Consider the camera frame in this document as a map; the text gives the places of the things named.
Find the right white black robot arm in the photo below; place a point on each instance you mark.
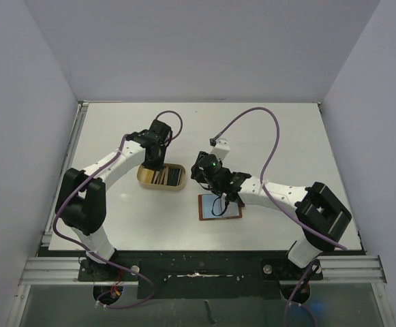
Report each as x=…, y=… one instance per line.
x=316, y=209

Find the beige oval tray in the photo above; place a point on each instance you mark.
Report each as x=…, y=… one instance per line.
x=144, y=177

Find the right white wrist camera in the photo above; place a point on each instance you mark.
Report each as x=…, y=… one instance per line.
x=221, y=149

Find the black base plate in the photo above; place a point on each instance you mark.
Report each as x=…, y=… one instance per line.
x=200, y=288

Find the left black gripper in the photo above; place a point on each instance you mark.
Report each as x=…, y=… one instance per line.
x=156, y=166

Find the brown leather card holder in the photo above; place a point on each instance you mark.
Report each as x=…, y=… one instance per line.
x=212, y=207

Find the aluminium frame rail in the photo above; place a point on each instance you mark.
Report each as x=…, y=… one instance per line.
x=326, y=269

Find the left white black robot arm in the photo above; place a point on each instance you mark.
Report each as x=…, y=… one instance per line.
x=81, y=206

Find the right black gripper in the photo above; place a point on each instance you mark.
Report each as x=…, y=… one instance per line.
x=200, y=174

